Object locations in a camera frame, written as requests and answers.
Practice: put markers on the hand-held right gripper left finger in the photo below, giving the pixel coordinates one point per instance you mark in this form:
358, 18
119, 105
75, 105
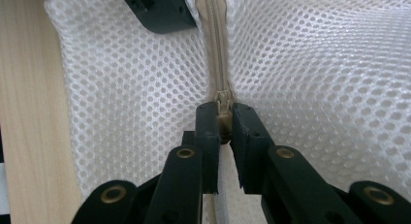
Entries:
208, 136

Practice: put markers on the white mesh laundry bag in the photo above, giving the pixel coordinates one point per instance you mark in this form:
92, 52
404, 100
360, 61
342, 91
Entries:
307, 88

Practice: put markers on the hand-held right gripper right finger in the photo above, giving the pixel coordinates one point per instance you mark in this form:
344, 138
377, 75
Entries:
250, 146

